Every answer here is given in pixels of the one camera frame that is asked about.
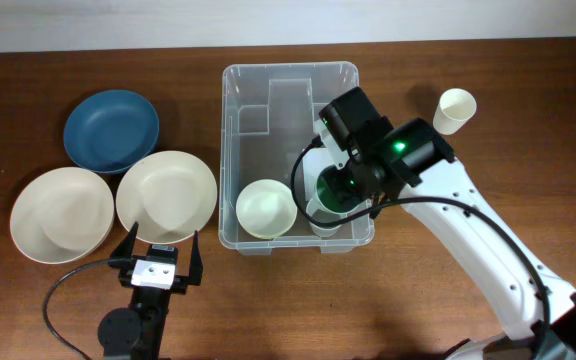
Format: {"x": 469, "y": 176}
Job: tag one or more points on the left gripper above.
{"x": 121, "y": 257}

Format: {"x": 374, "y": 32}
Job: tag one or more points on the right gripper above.
{"x": 365, "y": 196}

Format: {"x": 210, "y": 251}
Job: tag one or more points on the mint green cup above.
{"x": 338, "y": 191}

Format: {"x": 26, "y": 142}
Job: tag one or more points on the grey cup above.
{"x": 319, "y": 214}

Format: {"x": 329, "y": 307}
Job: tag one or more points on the white bowl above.
{"x": 265, "y": 209}

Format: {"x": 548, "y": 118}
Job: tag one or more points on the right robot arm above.
{"x": 414, "y": 167}

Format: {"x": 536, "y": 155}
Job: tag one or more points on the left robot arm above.
{"x": 136, "y": 331}

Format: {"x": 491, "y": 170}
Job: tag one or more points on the white label in bin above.
{"x": 314, "y": 162}

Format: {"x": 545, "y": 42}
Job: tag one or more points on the beige plate near bin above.
{"x": 169, "y": 195}

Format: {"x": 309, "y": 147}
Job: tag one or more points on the clear plastic storage bin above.
{"x": 269, "y": 113}

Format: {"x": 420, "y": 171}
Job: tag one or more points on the white cup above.
{"x": 455, "y": 108}

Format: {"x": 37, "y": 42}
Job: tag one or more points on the beige plate far left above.
{"x": 62, "y": 216}

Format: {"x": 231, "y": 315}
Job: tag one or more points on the dark blue plate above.
{"x": 110, "y": 131}

